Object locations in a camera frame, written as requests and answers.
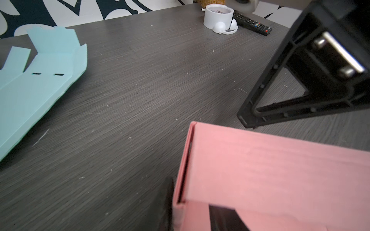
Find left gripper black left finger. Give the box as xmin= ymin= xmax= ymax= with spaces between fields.
xmin=144 ymin=177 xmax=174 ymax=231

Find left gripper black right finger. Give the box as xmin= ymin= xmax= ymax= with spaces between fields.
xmin=209 ymin=205 xmax=250 ymax=231

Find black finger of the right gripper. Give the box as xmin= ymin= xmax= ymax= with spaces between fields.
xmin=237 ymin=1 xmax=370 ymax=128

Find pink paper box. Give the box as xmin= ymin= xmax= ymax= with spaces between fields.
xmin=172 ymin=122 xmax=370 ymax=231

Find light blue flat paper box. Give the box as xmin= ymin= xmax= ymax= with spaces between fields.
xmin=1 ymin=27 xmax=88 ymax=159

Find black remote control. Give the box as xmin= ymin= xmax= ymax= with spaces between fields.
xmin=233 ymin=11 xmax=272 ymax=36

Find white alarm clock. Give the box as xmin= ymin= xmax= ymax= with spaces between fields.
xmin=202 ymin=4 xmax=238 ymax=35

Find brown teddy bear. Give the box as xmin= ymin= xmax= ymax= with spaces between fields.
xmin=198 ymin=0 xmax=225 ymax=8

